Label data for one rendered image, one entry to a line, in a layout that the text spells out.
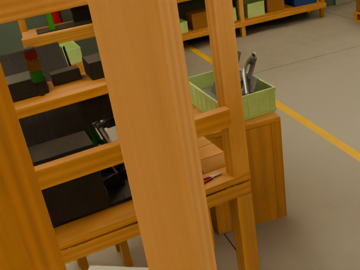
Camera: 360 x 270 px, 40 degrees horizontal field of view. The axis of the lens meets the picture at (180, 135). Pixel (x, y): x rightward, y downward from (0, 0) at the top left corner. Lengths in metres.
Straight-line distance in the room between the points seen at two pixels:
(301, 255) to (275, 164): 0.62
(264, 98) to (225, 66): 1.10
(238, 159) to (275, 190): 1.13
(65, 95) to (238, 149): 0.90
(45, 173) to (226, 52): 0.93
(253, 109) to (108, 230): 1.41
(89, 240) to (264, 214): 1.61
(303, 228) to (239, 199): 1.10
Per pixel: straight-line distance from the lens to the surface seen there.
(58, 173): 2.07
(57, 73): 2.11
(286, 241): 3.45
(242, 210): 2.59
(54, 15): 7.82
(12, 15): 1.92
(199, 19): 7.93
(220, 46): 2.20
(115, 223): 2.30
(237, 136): 2.37
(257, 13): 8.30
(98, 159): 2.08
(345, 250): 3.39
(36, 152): 2.29
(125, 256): 3.37
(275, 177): 3.46
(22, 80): 2.03
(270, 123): 3.27
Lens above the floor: 2.16
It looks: 25 degrees down
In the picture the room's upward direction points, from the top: 9 degrees counter-clockwise
